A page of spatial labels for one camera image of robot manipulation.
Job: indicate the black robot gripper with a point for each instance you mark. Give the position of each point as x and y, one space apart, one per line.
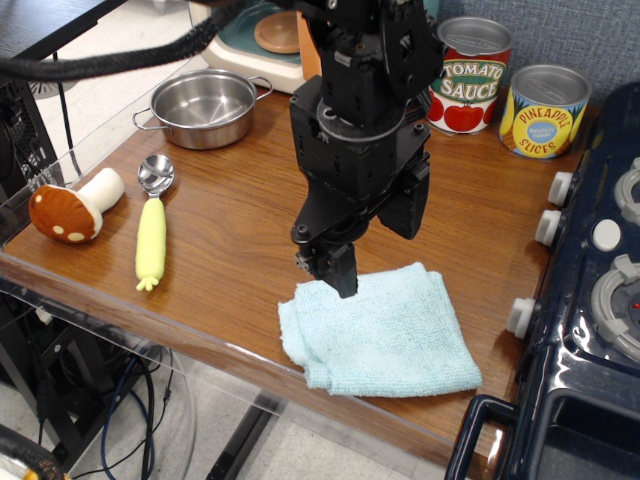
354 174

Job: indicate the yellow handled ice cream scoop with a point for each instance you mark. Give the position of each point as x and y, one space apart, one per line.
155 176

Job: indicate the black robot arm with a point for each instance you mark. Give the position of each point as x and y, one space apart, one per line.
375 56

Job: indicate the light blue folded towel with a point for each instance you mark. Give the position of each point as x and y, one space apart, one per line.
398 337

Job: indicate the white stove knob lower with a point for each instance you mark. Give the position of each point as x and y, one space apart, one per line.
520 316

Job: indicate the white stove knob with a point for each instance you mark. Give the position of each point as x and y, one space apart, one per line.
547 227
520 316
559 188

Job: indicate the white stove knob middle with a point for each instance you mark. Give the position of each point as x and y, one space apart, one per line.
547 227

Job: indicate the white stove knob upper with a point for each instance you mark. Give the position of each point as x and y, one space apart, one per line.
559 188

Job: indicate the small stainless steel pot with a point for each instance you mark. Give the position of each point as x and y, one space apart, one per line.
206 109

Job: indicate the tomato sauce can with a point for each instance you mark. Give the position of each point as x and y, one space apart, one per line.
464 96

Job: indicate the pineapple slices can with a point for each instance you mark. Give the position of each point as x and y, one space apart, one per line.
544 109

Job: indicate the toy microwave oven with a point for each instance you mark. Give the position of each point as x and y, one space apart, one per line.
268 41

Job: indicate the dark blue toy stove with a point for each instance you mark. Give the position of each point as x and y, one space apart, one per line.
576 415

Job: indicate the plush brown mushroom toy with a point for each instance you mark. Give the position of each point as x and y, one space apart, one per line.
71 216

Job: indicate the clear acrylic side barrier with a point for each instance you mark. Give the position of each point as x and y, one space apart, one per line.
227 261

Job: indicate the black desk at left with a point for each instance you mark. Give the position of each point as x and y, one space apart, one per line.
31 31

